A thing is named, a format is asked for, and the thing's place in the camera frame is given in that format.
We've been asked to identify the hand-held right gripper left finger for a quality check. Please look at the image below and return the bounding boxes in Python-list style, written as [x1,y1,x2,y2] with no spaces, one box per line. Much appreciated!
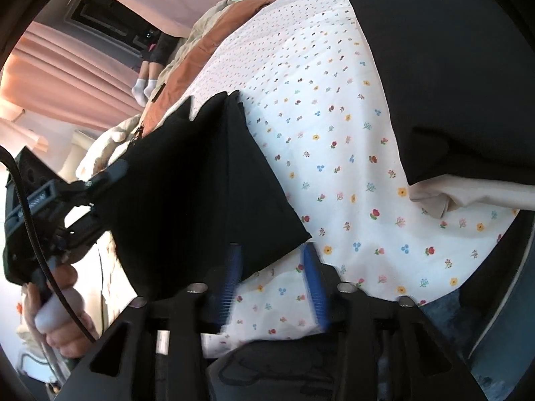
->
[54,242,243,401]

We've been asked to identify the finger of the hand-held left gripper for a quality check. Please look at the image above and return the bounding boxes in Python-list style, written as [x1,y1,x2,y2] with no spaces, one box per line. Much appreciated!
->
[66,208,112,252]
[83,159,129,195]

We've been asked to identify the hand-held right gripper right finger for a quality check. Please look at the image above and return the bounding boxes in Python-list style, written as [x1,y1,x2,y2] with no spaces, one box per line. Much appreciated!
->
[301,242,490,401]

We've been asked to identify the black garment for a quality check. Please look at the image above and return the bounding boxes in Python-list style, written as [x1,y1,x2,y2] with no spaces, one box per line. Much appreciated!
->
[98,91,312,301]

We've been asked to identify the person's left hand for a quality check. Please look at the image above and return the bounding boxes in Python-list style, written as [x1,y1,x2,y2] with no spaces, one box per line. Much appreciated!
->
[23,264,100,359]

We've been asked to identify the person's dark printed shirt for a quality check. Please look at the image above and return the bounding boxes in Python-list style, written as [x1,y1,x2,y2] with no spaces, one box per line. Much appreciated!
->
[207,336,385,401]

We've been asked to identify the person's blue jeans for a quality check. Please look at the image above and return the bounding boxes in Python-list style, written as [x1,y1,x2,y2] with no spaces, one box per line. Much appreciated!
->
[418,290,508,389]

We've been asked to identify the orange quilt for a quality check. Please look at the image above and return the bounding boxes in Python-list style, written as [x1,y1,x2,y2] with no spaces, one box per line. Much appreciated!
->
[142,0,293,134]

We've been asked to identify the floral white bedsheet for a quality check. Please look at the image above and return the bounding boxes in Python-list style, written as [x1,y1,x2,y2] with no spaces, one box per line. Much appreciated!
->
[184,0,523,358]

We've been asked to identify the beige garment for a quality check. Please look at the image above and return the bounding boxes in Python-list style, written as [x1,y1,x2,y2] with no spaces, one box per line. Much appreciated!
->
[409,171,535,219]

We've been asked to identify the dark navy garment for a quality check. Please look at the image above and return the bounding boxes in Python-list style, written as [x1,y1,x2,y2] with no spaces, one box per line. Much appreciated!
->
[334,0,535,186]

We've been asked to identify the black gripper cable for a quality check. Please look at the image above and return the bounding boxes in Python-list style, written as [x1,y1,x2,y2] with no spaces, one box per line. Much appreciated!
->
[0,145,97,343]

